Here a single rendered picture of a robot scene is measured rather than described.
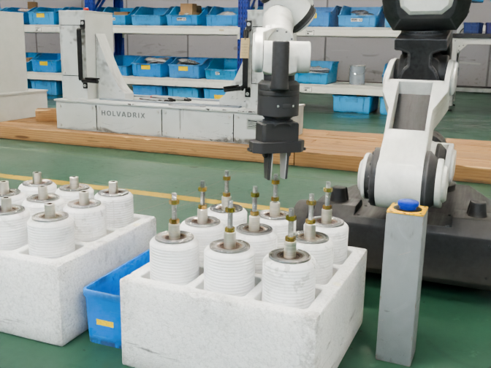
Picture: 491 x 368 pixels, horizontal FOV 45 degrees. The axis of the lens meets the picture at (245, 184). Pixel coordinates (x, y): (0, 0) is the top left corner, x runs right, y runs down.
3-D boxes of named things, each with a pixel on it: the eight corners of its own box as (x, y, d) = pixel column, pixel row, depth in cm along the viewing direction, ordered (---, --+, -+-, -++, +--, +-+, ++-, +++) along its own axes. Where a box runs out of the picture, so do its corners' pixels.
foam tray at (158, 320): (210, 293, 153) (210, 225, 149) (362, 323, 138) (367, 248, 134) (121, 364, 118) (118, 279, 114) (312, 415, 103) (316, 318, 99)
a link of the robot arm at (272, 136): (257, 155, 123) (259, 97, 120) (240, 148, 132) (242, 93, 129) (312, 153, 127) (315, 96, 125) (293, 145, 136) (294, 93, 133)
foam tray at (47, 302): (39, 259, 173) (36, 199, 169) (157, 281, 159) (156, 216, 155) (-77, 313, 138) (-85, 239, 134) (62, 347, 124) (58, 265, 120)
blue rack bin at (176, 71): (187, 75, 682) (187, 57, 677) (218, 77, 669) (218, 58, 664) (166, 77, 636) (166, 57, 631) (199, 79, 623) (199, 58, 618)
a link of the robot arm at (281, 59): (256, 93, 131) (258, 40, 128) (306, 94, 131) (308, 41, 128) (256, 98, 120) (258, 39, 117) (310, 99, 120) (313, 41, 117)
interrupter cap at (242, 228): (264, 239, 117) (264, 235, 117) (229, 233, 120) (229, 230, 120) (278, 228, 124) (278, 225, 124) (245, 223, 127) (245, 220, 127)
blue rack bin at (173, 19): (185, 27, 667) (185, 7, 663) (217, 27, 654) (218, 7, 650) (164, 25, 622) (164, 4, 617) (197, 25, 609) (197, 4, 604)
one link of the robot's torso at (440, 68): (398, 88, 172) (400, 47, 167) (447, 90, 167) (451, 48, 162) (391, 101, 161) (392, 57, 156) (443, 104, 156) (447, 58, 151)
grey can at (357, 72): (350, 84, 591) (351, 64, 587) (366, 85, 585) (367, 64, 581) (347, 85, 577) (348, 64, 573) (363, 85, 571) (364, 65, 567)
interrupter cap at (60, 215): (47, 212, 133) (47, 209, 133) (76, 216, 130) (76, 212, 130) (23, 220, 126) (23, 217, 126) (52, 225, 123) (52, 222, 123)
